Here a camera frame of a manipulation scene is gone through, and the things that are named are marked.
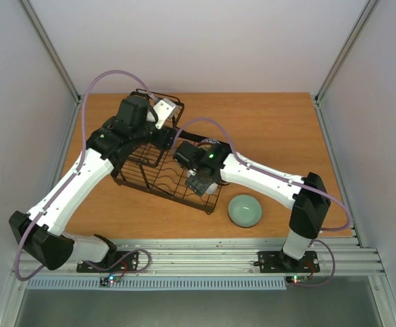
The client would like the blue white patterned bowl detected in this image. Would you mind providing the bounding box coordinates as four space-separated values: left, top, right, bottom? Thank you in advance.
198 138 220 146

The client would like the plain white bowl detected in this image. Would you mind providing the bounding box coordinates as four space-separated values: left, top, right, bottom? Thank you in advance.
185 170 218 196

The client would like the black wire dish rack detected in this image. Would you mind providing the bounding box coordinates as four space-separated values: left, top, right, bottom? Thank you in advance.
111 89 235 215

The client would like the brown rimmed bowl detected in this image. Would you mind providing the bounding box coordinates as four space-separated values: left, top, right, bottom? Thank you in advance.
228 194 263 228

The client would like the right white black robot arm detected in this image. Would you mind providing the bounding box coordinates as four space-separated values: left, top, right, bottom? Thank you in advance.
174 141 331 272

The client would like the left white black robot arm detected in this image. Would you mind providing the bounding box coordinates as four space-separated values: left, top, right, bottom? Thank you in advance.
9 93 178 271

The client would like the right small circuit board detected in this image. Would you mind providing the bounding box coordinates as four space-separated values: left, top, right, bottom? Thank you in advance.
286 275 310 285

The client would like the small circuit board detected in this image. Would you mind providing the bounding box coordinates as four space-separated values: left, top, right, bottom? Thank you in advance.
286 275 310 285
99 276 122 287

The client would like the left small circuit board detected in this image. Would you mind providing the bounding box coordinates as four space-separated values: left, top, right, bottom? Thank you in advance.
99 276 122 287

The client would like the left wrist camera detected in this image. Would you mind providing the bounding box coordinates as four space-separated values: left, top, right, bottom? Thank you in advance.
153 98 178 129

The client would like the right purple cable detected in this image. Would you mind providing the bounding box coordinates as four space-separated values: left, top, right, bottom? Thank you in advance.
170 117 354 289

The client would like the purple cable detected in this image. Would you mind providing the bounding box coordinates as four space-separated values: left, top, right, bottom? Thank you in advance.
15 69 158 282
170 117 354 289

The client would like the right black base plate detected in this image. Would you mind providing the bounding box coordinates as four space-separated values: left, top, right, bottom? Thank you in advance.
253 251 320 273

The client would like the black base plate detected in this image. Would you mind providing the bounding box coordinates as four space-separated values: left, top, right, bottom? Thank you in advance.
253 251 320 273
76 251 139 273

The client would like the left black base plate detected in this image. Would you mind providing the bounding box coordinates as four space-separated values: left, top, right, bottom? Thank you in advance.
76 251 139 273

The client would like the grey slotted cable duct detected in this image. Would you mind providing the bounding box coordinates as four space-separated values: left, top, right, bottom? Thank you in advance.
26 277 286 292

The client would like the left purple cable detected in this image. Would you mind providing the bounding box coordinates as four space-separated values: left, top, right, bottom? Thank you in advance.
15 69 158 282

